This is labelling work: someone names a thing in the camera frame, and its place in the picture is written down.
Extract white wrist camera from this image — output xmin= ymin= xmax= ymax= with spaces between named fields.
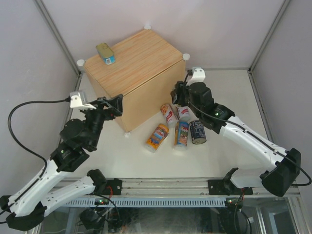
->
xmin=70 ymin=91 xmax=96 ymax=110
xmin=186 ymin=67 xmax=206 ymax=86

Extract dark navy cylindrical can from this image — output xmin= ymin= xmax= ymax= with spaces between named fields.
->
xmin=190 ymin=120 xmax=207 ymax=145

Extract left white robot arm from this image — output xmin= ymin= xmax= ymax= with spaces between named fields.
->
xmin=0 ymin=91 xmax=123 ymax=231

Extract right black camera cable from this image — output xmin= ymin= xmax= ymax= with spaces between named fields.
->
xmin=184 ymin=69 xmax=312 ymax=187

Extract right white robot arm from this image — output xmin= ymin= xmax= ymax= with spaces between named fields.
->
xmin=171 ymin=81 xmax=301 ymax=197

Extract gold rectangular tin can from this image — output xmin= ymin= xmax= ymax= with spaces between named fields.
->
xmin=96 ymin=43 xmax=115 ymax=65

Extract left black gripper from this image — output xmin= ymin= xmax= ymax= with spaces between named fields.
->
xmin=83 ymin=94 xmax=123 ymax=149

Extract right red white can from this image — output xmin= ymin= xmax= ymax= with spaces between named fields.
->
xmin=176 ymin=106 xmax=191 ymax=122

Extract aluminium rail frame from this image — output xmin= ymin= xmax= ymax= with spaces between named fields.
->
xmin=34 ymin=177 xmax=300 ymax=195

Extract left black camera cable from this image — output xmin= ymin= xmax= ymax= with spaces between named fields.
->
xmin=0 ymin=97 xmax=73 ymax=225

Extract blue slotted cable duct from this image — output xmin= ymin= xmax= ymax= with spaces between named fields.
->
xmin=63 ymin=197 xmax=226 ymax=208

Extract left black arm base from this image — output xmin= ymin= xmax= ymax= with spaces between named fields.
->
xmin=91 ymin=178 xmax=123 ymax=196

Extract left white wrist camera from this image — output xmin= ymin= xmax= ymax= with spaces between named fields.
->
xmin=70 ymin=91 xmax=96 ymax=110

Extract left red white can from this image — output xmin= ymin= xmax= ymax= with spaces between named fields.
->
xmin=160 ymin=104 xmax=178 ymax=128

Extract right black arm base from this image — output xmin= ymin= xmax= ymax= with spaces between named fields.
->
xmin=208 ymin=179 xmax=253 ymax=195

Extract orange yellow cylindrical can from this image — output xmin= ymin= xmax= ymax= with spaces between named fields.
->
xmin=145 ymin=124 xmax=169 ymax=153

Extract red white can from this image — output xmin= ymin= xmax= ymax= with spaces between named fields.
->
xmin=176 ymin=106 xmax=191 ymax=122
xmin=160 ymin=104 xmax=178 ymax=128

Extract black camera cable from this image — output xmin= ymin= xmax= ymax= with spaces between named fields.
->
xmin=0 ymin=97 xmax=73 ymax=225
xmin=184 ymin=69 xmax=312 ymax=187

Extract blue vegetable cylindrical can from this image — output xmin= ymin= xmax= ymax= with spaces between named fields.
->
xmin=174 ymin=121 xmax=189 ymax=150

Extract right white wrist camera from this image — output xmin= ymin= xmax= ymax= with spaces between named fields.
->
xmin=186 ymin=67 xmax=206 ymax=86

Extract wooden cube counter box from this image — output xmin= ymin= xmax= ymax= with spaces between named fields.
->
xmin=84 ymin=30 xmax=186 ymax=132

